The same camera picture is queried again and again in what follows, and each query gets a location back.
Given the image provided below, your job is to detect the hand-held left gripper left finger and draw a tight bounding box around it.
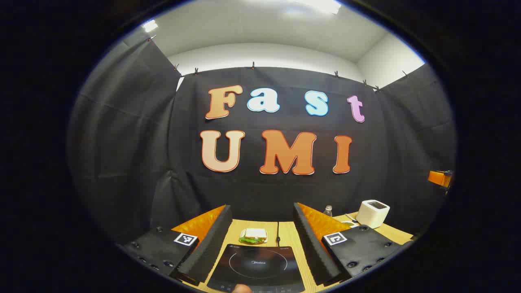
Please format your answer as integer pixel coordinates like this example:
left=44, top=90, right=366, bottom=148
left=122, top=205, right=233, bottom=286

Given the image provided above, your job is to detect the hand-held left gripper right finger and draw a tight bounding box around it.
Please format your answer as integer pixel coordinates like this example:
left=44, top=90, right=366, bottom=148
left=293, top=202, right=407, bottom=286

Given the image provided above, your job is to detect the black induction cooktop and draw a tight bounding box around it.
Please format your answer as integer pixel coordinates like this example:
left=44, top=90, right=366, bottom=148
left=206, top=244, right=306, bottom=293

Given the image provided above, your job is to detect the sandwich with lettuce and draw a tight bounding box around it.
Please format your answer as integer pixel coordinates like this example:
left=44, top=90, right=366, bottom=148
left=240, top=228, right=268, bottom=245

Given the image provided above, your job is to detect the white toaster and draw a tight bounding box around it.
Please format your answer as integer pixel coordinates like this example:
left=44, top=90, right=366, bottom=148
left=356, top=199, right=390, bottom=229

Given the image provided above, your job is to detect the black backdrop cloth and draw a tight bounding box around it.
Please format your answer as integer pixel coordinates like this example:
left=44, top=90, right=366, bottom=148
left=67, top=37, right=456, bottom=245

